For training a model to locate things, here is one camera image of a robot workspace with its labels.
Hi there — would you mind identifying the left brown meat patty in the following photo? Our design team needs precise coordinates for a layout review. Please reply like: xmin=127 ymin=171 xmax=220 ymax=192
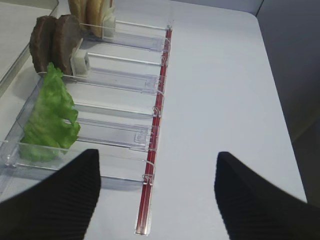
xmin=29 ymin=15 xmax=57 ymax=73

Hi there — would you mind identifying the right brown meat patty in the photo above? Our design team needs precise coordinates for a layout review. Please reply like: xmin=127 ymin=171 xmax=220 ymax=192
xmin=51 ymin=14 xmax=82 ymax=75

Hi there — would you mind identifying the brown meat patty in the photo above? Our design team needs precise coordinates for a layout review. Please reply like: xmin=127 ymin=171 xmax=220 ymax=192
xmin=51 ymin=14 xmax=82 ymax=75
xmin=29 ymin=15 xmax=57 ymax=73

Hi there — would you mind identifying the clear acrylic right rack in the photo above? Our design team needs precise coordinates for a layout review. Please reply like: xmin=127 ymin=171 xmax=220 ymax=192
xmin=0 ymin=0 xmax=175 ymax=198

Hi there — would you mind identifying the golden bun half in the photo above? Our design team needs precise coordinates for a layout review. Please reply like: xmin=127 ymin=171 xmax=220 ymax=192
xmin=68 ymin=0 xmax=87 ymax=29
xmin=86 ymin=0 xmax=110 ymax=38

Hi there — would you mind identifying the left golden bun half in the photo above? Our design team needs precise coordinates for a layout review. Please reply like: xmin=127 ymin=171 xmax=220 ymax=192
xmin=68 ymin=0 xmax=87 ymax=29

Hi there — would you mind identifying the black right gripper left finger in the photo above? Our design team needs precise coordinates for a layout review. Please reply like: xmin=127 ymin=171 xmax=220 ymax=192
xmin=0 ymin=149 xmax=101 ymax=240

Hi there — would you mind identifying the green lettuce leaf in rack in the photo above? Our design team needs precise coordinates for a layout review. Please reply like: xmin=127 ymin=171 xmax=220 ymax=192
xmin=19 ymin=62 xmax=81 ymax=162

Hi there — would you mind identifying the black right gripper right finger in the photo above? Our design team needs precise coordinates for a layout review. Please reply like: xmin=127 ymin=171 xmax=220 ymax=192
xmin=214 ymin=151 xmax=320 ymax=240

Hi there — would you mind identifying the right golden bun half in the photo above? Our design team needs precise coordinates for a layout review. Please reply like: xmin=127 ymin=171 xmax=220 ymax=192
xmin=86 ymin=0 xmax=110 ymax=38

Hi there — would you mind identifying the red rail strip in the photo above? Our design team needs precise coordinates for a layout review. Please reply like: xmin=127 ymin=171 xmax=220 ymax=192
xmin=135 ymin=27 xmax=172 ymax=236

